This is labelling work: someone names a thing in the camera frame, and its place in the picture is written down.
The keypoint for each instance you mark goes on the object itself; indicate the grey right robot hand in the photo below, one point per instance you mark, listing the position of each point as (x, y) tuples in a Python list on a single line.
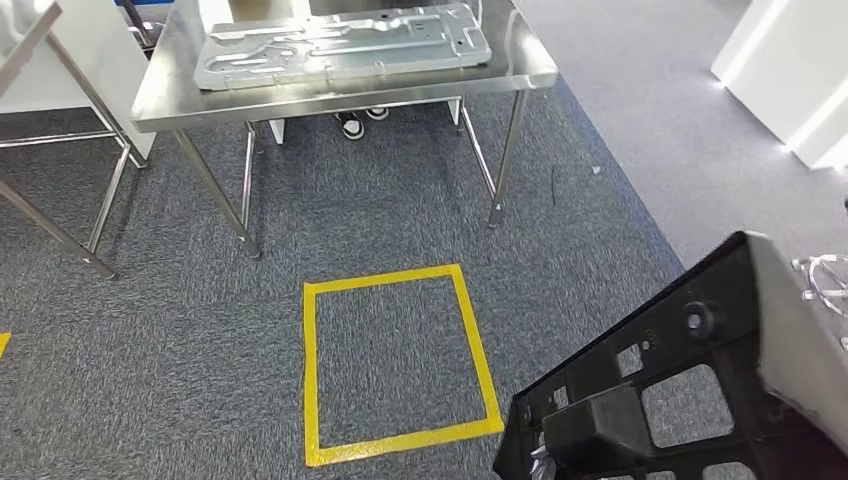
[(544, 467)]

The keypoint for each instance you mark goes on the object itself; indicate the person's foot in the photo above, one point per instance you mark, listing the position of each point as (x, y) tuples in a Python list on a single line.
[(351, 126), (378, 113)]

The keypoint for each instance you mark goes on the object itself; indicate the black plastic licence plate bracket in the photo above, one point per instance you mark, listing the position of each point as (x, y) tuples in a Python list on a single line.
[(596, 430)]

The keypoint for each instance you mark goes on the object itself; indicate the yellow floor tape square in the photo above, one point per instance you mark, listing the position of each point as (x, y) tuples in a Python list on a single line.
[(311, 364)]

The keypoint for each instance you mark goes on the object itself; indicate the grey metal fixture plate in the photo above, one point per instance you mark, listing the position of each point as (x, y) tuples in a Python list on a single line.
[(331, 46)]

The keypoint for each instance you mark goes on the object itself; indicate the stainless steel table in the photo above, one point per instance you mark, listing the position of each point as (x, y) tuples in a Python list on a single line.
[(16, 40)]

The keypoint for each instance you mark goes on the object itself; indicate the stainless steel workbench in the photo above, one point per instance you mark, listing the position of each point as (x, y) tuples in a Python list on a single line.
[(517, 60)]

